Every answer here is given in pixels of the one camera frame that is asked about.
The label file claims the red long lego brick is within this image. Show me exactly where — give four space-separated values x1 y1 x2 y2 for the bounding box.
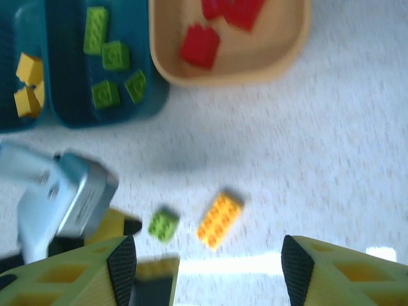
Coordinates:
222 0 267 33

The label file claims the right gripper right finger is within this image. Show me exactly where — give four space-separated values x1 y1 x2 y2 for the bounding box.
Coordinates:
282 235 408 306

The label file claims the green long lego brick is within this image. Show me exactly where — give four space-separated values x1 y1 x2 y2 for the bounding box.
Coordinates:
83 6 109 57

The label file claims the red square lego brick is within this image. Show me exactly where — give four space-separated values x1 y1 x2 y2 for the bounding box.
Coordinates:
202 0 227 20
179 24 221 70

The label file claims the yellow plastic container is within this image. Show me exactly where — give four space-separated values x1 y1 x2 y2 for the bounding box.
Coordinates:
148 0 312 87

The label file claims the yellow square lego brick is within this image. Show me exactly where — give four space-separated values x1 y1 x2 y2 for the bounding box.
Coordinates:
13 81 45 118
15 53 44 87

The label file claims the teal plastic container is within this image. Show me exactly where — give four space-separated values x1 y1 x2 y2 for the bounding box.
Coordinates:
44 0 170 129
0 0 54 135

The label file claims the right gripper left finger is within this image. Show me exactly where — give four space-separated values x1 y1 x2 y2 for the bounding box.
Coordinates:
0 235 138 306

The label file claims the green square lego brick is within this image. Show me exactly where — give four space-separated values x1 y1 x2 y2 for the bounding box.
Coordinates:
147 210 180 245
91 80 121 111
124 69 147 105
101 40 131 71

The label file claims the yellow long lego brick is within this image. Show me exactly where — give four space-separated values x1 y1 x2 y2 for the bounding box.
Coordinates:
196 191 245 252

